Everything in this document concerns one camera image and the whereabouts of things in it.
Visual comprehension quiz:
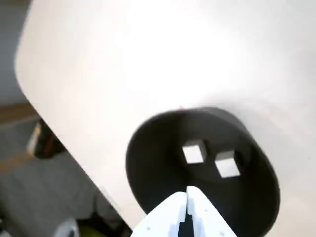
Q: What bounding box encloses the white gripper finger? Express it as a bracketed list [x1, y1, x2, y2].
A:
[130, 191, 188, 237]
[186, 186, 239, 237]

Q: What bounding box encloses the black round pot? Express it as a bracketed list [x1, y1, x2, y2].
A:
[125, 106, 281, 237]

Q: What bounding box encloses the yellow-green round object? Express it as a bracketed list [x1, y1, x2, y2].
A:
[79, 223, 109, 237]

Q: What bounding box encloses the white curved plastic frame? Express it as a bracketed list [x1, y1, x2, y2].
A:
[53, 218, 81, 237]

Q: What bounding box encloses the dark floor object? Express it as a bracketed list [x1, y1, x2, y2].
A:
[26, 118, 65, 158]

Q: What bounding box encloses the white cube block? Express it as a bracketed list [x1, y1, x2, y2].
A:
[214, 150, 241, 178]
[182, 139, 207, 164]

